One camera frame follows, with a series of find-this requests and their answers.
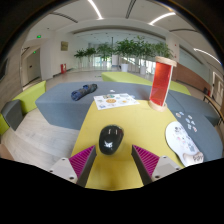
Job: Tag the brown wall plaque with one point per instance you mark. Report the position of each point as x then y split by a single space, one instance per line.
64 46

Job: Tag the grey upholstered bench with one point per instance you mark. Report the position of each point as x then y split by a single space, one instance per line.
196 106
206 140
56 106

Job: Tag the wooden bench with dark frame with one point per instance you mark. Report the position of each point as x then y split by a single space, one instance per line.
209 99

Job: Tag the strip ceiling lights group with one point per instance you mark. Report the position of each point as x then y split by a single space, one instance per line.
95 8

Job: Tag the small loose stickers group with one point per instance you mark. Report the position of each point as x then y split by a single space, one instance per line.
178 115

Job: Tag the red fire extinguisher box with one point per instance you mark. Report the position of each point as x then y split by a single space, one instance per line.
63 68

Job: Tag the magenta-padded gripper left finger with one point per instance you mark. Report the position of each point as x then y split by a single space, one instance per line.
81 160

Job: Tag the potted green plants row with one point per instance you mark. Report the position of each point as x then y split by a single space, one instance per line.
126 48

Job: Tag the white sticker sheet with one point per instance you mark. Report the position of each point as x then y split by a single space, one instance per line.
115 101

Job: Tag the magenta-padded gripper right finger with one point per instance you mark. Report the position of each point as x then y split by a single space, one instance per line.
146 160

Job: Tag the dark grey ottoman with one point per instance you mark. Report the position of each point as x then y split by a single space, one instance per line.
12 115

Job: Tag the black computer mouse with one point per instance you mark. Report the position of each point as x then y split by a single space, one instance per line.
111 140

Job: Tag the lime green upholstered bench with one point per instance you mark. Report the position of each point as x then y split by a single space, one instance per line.
181 88
30 96
123 77

